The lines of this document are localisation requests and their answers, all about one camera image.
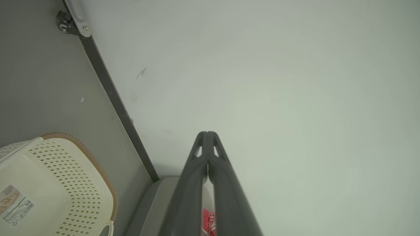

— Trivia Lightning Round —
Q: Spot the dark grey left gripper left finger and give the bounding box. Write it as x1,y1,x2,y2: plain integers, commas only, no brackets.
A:
159,131,208,236

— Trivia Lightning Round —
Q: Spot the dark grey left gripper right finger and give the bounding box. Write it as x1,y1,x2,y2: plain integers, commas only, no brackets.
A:
207,131,263,236

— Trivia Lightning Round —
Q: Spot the red jersey with black trim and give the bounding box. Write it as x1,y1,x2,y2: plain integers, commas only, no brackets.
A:
201,208,217,236

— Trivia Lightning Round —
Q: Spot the grey fabric sofa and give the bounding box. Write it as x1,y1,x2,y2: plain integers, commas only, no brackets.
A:
125,176,216,236

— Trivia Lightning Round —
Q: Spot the black baseboard strip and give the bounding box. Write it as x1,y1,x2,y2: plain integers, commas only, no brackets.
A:
79,34,160,183

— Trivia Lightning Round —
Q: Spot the white perforated laundry basket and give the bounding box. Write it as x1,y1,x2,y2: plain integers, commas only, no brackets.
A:
0,132,118,236

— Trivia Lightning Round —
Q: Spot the barcode label sticker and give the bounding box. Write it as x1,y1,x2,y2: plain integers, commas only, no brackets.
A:
0,184,36,227

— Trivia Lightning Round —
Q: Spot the black caster wheel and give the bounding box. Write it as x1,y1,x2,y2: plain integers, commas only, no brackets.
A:
56,10,80,36

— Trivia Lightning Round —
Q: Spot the grey metal partition foot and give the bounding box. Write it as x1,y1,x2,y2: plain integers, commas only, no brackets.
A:
63,0,92,38

